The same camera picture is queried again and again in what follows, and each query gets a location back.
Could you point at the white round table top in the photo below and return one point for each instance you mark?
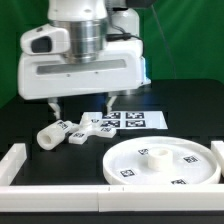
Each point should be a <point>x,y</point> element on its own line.
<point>158,160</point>

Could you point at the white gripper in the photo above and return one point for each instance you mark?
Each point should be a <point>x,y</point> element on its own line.
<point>49,76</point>

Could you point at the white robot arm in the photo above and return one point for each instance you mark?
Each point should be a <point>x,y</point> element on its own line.
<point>88,46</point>

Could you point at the white sheet with markers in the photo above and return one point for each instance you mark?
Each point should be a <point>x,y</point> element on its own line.
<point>131,119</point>

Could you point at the white cross-shaped table base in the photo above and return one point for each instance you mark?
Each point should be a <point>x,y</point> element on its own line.
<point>89,127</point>

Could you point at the white front fence bar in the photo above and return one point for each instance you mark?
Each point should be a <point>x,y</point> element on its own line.
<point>103,198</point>

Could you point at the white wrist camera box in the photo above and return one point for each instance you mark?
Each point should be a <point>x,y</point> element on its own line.
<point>46,39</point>

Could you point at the white left fence bar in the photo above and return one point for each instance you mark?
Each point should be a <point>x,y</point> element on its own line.
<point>11,163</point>

